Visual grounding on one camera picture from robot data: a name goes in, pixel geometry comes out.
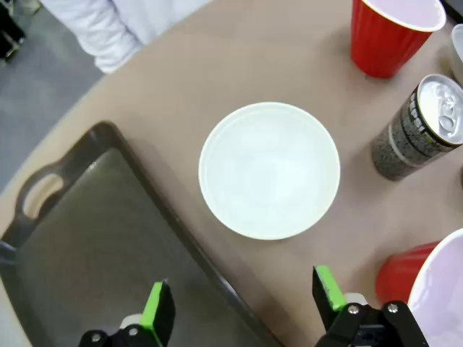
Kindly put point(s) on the red plastic cup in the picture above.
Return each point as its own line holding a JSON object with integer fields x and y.
{"x": 380, "y": 43}
{"x": 398, "y": 274}

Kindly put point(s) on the black speckled drink can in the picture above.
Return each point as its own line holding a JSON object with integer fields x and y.
{"x": 401, "y": 144}

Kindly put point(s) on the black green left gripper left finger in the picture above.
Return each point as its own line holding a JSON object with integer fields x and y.
{"x": 159, "y": 318}

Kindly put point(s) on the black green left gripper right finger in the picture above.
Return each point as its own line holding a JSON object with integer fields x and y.
{"x": 336, "y": 311}

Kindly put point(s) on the black furniture frame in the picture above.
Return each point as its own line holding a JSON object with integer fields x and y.
{"x": 9, "y": 32}

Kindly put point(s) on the white round bowl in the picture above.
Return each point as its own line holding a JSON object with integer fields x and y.
{"x": 269, "y": 170}

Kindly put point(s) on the dark brown plastic tray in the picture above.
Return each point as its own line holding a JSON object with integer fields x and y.
{"x": 108, "y": 235}

